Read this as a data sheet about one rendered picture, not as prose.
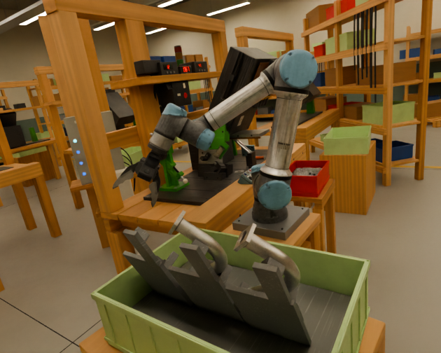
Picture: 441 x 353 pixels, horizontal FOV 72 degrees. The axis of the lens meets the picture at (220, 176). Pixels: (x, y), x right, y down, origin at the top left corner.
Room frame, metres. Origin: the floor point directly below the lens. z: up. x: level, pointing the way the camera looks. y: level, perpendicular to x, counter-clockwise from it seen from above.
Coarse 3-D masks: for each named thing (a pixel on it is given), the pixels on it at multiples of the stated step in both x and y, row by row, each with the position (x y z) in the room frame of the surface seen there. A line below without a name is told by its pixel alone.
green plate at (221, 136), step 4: (220, 128) 1.86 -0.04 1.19; (224, 128) 1.85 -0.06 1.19; (216, 132) 1.87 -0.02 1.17; (220, 132) 1.85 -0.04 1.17; (224, 132) 1.84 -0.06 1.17; (228, 132) 1.90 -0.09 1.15; (216, 136) 1.87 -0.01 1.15; (220, 136) 1.85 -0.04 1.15; (224, 136) 1.84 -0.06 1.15; (228, 136) 1.90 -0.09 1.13; (216, 140) 1.86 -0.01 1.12; (220, 140) 1.84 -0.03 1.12; (224, 140) 1.83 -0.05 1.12; (228, 140) 1.89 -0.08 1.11; (212, 144) 1.87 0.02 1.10; (216, 144) 1.85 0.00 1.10; (220, 144) 1.84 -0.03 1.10; (212, 148) 1.87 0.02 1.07; (216, 148) 1.85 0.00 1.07
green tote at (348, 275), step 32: (160, 256) 0.90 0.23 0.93; (256, 256) 0.87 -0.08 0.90; (320, 256) 0.75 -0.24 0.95; (128, 288) 0.79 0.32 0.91; (352, 288) 0.70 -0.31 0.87; (128, 320) 0.63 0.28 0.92; (352, 320) 0.51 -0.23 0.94; (128, 352) 0.65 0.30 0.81; (160, 352) 0.57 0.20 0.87; (192, 352) 0.51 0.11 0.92; (224, 352) 0.46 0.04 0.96; (352, 352) 0.51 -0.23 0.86
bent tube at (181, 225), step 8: (176, 224) 0.58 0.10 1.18; (184, 224) 0.60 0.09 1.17; (184, 232) 0.59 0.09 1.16; (192, 232) 0.59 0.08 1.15; (200, 232) 0.60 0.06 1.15; (192, 240) 0.59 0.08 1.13; (200, 240) 0.59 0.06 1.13; (208, 240) 0.59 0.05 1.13; (216, 248) 0.59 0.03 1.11; (216, 256) 0.59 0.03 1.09; (224, 256) 0.60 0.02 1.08; (216, 264) 0.61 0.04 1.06; (224, 264) 0.60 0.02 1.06; (216, 272) 0.63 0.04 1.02
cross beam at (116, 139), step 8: (192, 112) 2.38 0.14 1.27; (200, 112) 2.47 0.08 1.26; (128, 128) 1.83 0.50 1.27; (136, 128) 1.88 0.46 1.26; (112, 136) 1.72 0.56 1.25; (120, 136) 1.77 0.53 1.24; (128, 136) 1.82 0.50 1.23; (136, 136) 1.87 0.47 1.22; (112, 144) 1.71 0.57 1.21; (120, 144) 1.76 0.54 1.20
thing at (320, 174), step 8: (296, 160) 1.87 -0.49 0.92; (304, 160) 1.84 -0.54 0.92; (312, 160) 1.82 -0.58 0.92; (320, 160) 1.79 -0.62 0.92; (328, 160) 1.77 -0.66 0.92; (296, 168) 1.84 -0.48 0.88; (304, 168) 1.79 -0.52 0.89; (312, 168) 1.77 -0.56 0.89; (320, 168) 1.77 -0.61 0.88; (328, 168) 1.77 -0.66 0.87; (296, 176) 1.57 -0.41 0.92; (304, 176) 1.54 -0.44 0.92; (312, 176) 1.52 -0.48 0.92; (320, 176) 1.58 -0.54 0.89; (328, 176) 1.75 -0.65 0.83; (296, 184) 1.57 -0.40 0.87; (304, 184) 1.55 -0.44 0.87; (312, 184) 1.53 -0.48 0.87; (320, 184) 1.57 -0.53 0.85; (296, 192) 1.57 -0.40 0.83; (304, 192) 1.55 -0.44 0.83; (312, 192) 1.53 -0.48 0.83; (320, 192) 1.57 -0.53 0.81
